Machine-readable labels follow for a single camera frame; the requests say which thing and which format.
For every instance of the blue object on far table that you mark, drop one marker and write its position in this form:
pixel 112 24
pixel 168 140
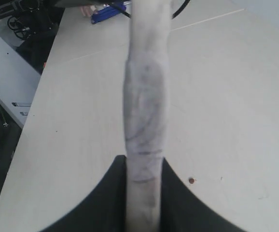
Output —
pixel 108 10

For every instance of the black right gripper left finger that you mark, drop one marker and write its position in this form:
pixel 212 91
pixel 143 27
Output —
pixel 103 209

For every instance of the brown round pellet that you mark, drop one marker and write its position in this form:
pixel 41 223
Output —
pixel 191 180

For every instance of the white equipment cabinet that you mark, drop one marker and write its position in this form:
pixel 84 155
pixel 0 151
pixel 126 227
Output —
pixel 18 84

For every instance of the white paint brush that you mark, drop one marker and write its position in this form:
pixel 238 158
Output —
pixel 145 110

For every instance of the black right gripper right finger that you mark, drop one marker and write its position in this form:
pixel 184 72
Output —
pixel 182 211

